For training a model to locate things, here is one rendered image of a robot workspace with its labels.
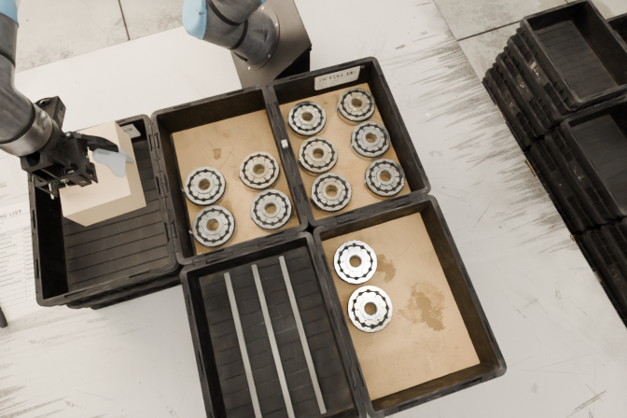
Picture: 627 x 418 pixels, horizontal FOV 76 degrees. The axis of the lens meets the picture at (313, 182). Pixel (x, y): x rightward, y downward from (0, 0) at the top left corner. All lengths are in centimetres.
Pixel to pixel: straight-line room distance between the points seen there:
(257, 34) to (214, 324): 77
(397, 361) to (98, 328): 76
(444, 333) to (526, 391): 30
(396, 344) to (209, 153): 66
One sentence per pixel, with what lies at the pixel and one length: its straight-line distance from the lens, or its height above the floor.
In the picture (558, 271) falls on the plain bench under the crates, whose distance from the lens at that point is 132.
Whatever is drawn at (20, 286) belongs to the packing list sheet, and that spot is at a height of 70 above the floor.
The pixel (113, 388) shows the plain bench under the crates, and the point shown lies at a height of 70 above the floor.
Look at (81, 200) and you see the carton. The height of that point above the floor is 112.
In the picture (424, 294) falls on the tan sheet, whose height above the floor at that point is 83.
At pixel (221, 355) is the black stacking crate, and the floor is 83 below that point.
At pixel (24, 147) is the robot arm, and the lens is 67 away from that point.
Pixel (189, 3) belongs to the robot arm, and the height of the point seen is 100.
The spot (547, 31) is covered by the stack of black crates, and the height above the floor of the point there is 49.
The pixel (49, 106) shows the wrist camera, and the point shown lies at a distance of 79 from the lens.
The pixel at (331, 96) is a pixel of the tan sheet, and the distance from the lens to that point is 117.
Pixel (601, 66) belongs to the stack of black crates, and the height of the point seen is 49.
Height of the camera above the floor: 182
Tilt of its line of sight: 70 degrees down
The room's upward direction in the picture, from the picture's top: 1 degrees clockwise
